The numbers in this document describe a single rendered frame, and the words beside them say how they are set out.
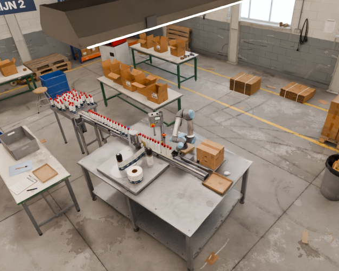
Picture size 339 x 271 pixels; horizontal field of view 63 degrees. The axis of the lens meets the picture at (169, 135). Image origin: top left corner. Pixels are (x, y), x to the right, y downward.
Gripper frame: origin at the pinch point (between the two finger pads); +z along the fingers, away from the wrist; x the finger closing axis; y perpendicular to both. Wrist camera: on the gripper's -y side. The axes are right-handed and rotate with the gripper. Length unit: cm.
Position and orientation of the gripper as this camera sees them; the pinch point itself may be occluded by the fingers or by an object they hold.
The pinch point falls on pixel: (172, 156)
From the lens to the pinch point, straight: 395.0
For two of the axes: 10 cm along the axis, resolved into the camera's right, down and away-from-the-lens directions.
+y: -6.4, 4.8, -6.0
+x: 7.0, 6.9, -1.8
